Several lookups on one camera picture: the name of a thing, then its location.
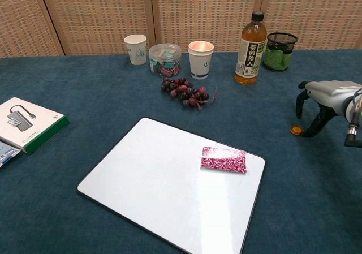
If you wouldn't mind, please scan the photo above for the white green usb hub box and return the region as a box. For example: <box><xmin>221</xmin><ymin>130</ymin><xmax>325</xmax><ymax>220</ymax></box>
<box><xmin>0</xmin><ymin>97</ymin><xmax>70</xmax><ymax>155</ymax></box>

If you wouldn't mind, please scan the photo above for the empty white paper cup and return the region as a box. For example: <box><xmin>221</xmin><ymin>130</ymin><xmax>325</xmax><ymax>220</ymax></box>
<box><xmin>123</xmin><ymin>34</ymin><xmax>148</xmax><ymax>66</ymax></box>

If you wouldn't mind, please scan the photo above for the clear jar of binder clips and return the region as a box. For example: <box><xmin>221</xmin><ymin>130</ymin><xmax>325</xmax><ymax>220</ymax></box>
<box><xmin>148</xmin><ymin>43</ymin><xmax>182</xmax><ymax>77</ymax></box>

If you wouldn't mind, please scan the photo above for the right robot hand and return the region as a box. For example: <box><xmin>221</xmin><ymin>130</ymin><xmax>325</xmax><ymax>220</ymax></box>
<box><xmin>295</xmin><ymin>80</ymin><xmax>362</xmax><ymax>137</ymax></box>

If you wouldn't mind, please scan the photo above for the white board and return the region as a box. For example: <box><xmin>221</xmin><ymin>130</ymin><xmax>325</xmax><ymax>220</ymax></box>
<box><xmin>76</xmin><ymin>117</ymin><xmax>266</xmax><ymax>254</ymax></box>

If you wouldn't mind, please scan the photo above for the blue table cloth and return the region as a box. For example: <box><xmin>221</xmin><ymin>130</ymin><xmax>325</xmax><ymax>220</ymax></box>
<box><xmin>0</xmin><ymin>49</ymin><xmax>362</xmax><ymax>254</ymax></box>

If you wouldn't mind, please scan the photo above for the blue white toothpaste tube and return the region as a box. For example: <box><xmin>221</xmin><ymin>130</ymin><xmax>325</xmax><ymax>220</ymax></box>
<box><xmin>0</xmin><ymin>140</ymin><xmax>22</xmax><ymax>169</ymax></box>

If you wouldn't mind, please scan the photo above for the tea bottle with black cap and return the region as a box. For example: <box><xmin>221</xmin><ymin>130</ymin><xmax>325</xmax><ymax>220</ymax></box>
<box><xmin>234</xmin><ymin>11</ymin><xmax>268</xmax><ymax>87</ymax></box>

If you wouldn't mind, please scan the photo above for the pink marbled rectangular block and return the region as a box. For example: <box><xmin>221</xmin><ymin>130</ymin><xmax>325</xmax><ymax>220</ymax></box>
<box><xmin>200</xmin><ymin>145</ymin><xmax>247</xmax><ymax>175</ymax></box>

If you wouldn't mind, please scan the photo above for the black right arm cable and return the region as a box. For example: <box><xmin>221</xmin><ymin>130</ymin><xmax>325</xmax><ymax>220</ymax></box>
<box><xmin>344</xmin><ymin>88</ymin><xmax>362</xmax><ymax>148</ymax></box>

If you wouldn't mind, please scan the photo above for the woven wooden folding screen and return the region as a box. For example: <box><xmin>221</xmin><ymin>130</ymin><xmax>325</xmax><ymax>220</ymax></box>
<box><xmin>0</xmin><ymin>0</ymin><xmax>362</xmax><ymax>59</ymax></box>

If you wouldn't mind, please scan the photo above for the bunch of purple grapes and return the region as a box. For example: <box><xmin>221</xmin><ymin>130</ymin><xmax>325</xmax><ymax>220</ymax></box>
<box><xmin>160</xmin><ymin>77</ymin><xmax>218</xmax><ymax>111</ymax></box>

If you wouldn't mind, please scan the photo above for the paper cup with orange inside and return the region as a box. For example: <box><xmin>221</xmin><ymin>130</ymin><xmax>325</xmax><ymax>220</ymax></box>
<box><xmin>188</xmin><ymin>40</ymin><xmax>214</xmax><ymax>80</ymax></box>

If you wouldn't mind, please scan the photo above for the black mesh pen holder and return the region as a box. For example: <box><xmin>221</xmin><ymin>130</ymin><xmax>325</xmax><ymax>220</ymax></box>
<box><xmin>262</xmin><ymin>32</ymin><xmax>298</xmax><ymax>72</ymax></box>

